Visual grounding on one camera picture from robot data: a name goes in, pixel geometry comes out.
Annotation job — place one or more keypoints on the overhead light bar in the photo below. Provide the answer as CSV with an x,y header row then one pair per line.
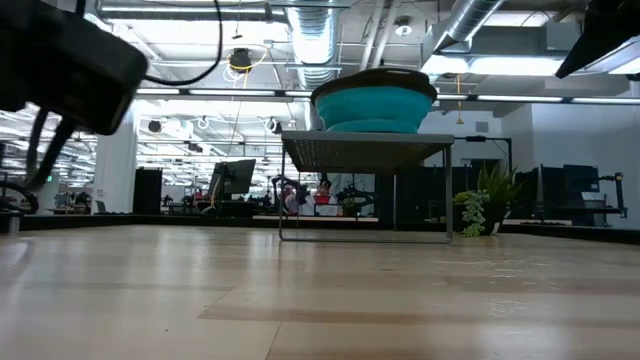
x,y
225,91

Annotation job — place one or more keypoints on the black desk with monitors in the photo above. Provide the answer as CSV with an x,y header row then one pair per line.
x,y
580,177

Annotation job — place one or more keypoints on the silver ribbed air duct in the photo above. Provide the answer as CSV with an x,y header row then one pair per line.
x,y
315,30
470,20

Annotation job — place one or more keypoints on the blue collapsible colander grey rim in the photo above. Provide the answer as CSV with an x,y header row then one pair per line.
x,y
375,110

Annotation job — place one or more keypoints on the white building column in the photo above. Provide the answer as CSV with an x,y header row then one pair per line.
x,y
115,170

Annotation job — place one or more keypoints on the person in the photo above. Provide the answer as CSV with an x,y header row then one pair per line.
x,y
324,192

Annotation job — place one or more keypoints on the black cabinet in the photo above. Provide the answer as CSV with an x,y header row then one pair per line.
x,y
147,192

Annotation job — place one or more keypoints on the black round wheel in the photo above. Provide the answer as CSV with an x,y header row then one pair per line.
x,y
30,192

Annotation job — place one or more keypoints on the black computer monitor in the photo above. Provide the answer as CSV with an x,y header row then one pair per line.
x,y
239,175

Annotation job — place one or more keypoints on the thin black metal frame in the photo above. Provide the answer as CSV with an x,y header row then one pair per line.
x,y
475,138

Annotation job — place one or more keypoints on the black overhead mounted device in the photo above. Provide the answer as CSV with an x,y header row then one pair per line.
x,y
240,60

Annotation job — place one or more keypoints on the red container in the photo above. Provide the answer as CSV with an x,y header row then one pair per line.
x,y
322,199

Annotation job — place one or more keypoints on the grey metal cylinder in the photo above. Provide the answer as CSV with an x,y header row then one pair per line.
x,y
12,222

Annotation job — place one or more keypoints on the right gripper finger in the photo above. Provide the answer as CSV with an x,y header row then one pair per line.
x,y
595,47

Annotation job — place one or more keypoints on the spiky green potted plant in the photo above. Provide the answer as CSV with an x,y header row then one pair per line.
x,y
495,187

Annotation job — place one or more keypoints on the grey perforated metal stand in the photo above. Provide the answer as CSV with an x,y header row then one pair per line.
x,y
367,150

